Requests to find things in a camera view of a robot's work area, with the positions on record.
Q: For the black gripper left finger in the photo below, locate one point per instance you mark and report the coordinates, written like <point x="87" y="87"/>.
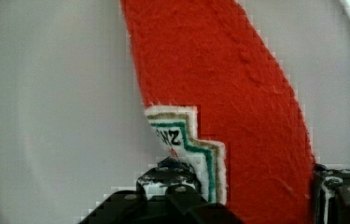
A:
<point x="168" y="172"/>

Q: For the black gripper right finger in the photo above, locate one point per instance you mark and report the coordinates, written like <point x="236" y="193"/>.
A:
<point x="331" y="195"/>

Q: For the red ketchup bottle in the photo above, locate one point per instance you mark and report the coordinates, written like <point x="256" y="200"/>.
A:
<point x="217" y="98"/>

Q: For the grey round plate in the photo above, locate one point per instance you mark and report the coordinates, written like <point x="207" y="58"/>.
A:
<point x="72" y="130"/>

